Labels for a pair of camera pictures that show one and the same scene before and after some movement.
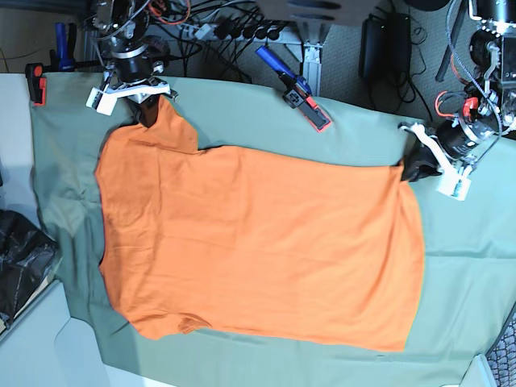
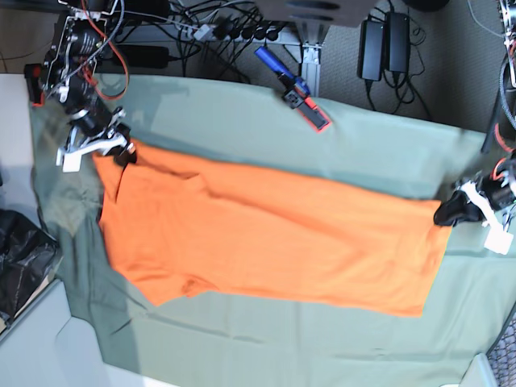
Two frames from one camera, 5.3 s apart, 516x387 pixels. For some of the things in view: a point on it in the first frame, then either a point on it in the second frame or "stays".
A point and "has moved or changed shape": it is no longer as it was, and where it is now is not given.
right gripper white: (455, 181) to (458, 209)
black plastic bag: (27, 254) stays
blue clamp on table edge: (297, 93) stays
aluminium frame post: (312, 62) stays
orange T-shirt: (260, 245) has moved or changed shape
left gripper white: (139, 91) to (70, 157)
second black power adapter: (399, 58) stays
